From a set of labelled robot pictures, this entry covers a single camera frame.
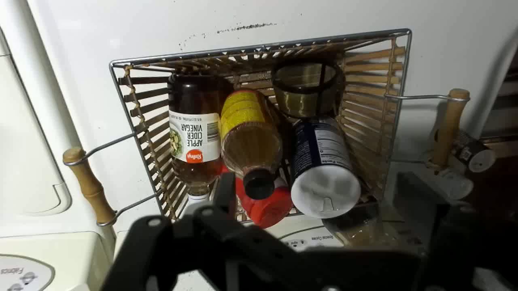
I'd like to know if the amber bottle white label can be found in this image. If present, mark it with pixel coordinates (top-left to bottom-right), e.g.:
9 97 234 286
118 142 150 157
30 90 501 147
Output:
168 74 233 195

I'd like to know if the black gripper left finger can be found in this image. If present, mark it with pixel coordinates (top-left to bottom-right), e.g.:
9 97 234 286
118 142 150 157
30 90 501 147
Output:
102 216 176 291

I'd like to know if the white washing machine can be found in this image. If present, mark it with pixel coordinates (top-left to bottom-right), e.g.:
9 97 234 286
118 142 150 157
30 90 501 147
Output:
27 0 518 149

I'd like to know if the dark can white lid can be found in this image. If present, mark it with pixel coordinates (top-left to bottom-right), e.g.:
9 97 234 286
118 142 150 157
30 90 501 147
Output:
291 119 361 218

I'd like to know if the red lidded container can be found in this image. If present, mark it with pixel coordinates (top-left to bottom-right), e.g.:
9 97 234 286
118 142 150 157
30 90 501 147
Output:
234 178 293 228

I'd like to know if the white dryer machine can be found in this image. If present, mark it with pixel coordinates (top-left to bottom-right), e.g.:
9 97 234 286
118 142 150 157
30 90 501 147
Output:
0 31 118 291

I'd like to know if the wire and wicker basket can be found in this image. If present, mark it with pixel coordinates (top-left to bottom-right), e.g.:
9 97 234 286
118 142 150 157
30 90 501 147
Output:
61 27 471 228

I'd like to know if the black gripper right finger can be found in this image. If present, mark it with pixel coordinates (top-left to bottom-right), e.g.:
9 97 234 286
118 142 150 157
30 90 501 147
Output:
430 205 518 291

